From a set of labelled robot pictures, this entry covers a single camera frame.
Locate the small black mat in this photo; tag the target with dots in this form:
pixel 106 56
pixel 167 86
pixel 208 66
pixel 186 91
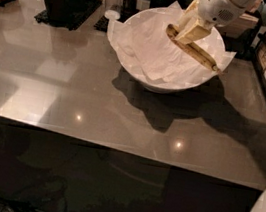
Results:
pixel 102 24

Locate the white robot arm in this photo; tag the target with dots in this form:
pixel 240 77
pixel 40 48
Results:
pixel 223 133

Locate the white bowl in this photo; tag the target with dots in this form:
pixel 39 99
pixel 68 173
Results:
pixel 164 79

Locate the white paper liner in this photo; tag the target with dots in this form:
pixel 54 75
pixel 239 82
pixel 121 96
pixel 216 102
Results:
pixel 149 50

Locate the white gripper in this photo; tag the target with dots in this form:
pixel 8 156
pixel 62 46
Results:
pixel 215 7

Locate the black rubber mat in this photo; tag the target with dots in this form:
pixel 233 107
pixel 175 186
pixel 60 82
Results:
pixel 73 20

